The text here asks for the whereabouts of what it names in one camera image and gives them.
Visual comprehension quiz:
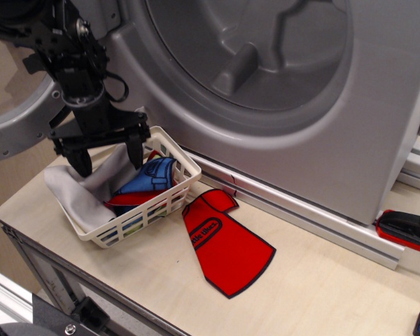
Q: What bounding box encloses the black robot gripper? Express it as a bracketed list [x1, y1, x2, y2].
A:
[49, 88, 151, 177]

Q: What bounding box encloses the grey cloth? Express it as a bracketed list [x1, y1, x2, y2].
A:
[44, 144, 139, 232]

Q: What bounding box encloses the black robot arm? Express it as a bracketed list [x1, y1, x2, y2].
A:
[0, 1, 151, 177]

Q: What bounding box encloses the white plastic laundry basket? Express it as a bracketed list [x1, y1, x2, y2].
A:
[57, 126, 202, 249]

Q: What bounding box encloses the grey toy washing machine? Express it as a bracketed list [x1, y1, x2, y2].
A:
[73, 0, 420, 226]

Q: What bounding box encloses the red cloth in basket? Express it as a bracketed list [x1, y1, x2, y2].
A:
[104, 190, 162, 207]

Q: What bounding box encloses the blue jeans cloth piece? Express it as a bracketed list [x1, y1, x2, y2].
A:
[114, 157, 176, 195]

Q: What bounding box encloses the grey round washer door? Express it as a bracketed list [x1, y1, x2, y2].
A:
[0, 34, 78, 164]

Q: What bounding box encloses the red shirt cloth cutout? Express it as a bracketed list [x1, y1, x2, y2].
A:
[182, 189, 276, 299]

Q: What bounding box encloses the red and black clamp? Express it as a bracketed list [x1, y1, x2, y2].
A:
[375, 210, 420, 252]

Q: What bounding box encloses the aluminium table frame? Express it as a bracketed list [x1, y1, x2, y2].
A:
[0, 220, 187, 335]

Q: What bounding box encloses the aluminium rail under washer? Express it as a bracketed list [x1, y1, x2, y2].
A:
[182, 147, 405, 270]

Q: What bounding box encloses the black metal bracket with bolt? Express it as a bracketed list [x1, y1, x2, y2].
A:
[32, 294, 110, 335]

